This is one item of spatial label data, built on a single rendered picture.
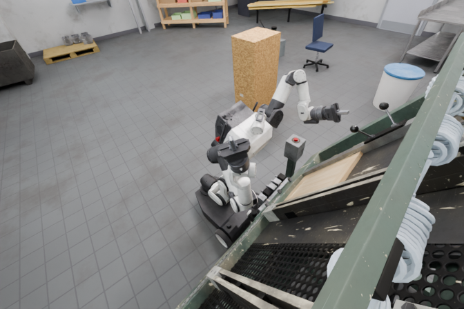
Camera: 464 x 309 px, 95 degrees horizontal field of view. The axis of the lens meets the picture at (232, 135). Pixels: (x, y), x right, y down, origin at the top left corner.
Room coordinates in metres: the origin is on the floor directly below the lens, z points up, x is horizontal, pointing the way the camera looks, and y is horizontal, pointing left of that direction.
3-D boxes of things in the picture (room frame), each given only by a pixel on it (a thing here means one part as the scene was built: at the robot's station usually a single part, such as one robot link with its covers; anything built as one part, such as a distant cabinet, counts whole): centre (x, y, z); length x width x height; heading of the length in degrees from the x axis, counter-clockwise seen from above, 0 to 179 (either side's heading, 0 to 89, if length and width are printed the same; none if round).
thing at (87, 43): (6.70, 4.54, 0.20); 1.42 x 1.01 x 0.40; 124
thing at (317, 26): (4.49, -1.97, 0.49); 0.57 x 0.54 x 0.97; 25
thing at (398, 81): (2.83, -2.59, 0.31); 0.50 x 0.50 x 0.62
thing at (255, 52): (2.95, -0.42, 0.63); 0.50 x 0.42 x 1.25; 129
